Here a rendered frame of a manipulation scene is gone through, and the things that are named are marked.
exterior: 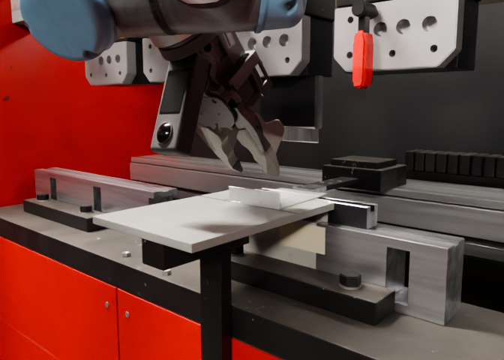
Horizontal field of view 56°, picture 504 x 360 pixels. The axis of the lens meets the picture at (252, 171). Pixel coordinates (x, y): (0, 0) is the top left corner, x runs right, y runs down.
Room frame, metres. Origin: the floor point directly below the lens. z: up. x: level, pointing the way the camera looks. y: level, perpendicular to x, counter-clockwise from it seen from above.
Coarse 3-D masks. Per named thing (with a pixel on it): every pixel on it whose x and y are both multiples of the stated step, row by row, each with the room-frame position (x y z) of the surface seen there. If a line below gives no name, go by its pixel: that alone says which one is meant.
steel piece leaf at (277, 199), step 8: (232, 192) 0.64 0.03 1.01; (240, 192) 0.64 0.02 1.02; (248, 192) 0.63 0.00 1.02; (256, 192) 0.62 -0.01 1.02; (264, 192) 0.61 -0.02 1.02; (272, 192) 0.60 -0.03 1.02; (280, 192) 0.71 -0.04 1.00; (288, 192) 0.71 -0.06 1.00; (232, 200) 0.65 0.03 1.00; (240, 200) 0.64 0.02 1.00; (248, 200) 0.63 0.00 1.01; (256, 200) 0.62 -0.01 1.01; (264, 200) 0.61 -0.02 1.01; (272, 200) 0.60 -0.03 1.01; (280, 200) 0.65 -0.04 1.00; (288, 200) 0.65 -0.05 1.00; (296, 200) 0.65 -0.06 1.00; (304, 200) 0.65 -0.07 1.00; (280, 208) 0.60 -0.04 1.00
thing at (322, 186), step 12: (348, 156) 0.92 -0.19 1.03; (360, 156) 0.92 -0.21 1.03; (324, 168) 0.88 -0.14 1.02; (336, 168) 0.86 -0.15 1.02; (348, 168) 0.85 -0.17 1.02; (360, 168) 0.83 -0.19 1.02; (372, 168) 0.83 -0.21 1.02; (384, 168) 0.83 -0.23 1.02; (396, 168) 0.85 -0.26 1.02; (324, 180) 0.88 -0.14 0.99; (336, 180) 0.81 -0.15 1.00; (348, 180) 0.81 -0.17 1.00; (360, 180) 0.83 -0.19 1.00; (372, 180) 0.81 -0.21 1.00; (384, 180) 0.81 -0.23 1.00; (396, 180) 0.85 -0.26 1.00
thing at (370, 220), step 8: (336, 200) 0.67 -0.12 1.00; (344, 200) 0.66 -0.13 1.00; (352, 200) 0.66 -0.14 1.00; (336, 208) 0.64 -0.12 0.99; (344, 208) 0.64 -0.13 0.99; (352, 208) 0.63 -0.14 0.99; (360, 208) 0.62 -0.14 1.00; (368, 208) 0.62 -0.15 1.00; (376, 208) 0.63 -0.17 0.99; (328, 216) 0.65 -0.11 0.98; (336, 216) 0.64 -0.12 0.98; (344, 216) 0.64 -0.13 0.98; (352, 216) 0.63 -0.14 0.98; (360, 216) 0.62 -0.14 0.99; (368, 216) 0.62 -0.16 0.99; (376, 216) 0.64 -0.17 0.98; (344, 224) 0.64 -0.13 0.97; (352, 224) 0.63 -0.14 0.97; (360, 224) 0.62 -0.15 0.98; (368, 224) 0.62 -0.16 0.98; (376, 224) 0.64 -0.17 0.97
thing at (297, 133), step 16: (272, 80) 0.73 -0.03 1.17; (288, 80) 0.71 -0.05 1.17; (304, 80) 0.69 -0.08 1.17; (320, 80) 0.69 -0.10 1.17; (272, 96) 0.73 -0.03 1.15; (288, 96) 0.71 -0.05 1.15; (304, 96) 0.69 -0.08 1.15; (320, 96) 0.69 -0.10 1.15; (272, 112) 0.73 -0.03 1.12; (288, 112) 0.71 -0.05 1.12; (304, 112) 0.69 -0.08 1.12; (320, 112) 0.69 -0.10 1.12; (288, 128) 0.72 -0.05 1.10; (304, 128) 0.69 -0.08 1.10; (320, 128) 0.69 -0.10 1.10
